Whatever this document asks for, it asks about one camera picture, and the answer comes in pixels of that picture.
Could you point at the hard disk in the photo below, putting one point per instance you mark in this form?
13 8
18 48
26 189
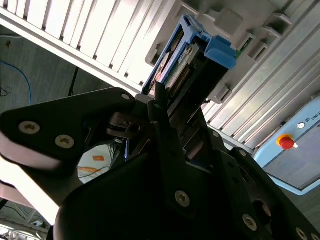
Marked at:
217 56

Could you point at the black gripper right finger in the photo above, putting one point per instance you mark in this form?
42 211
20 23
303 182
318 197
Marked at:
237 190

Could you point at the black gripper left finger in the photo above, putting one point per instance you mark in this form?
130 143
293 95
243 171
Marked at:
70 112

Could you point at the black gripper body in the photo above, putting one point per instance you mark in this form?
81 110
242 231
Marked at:
120 207

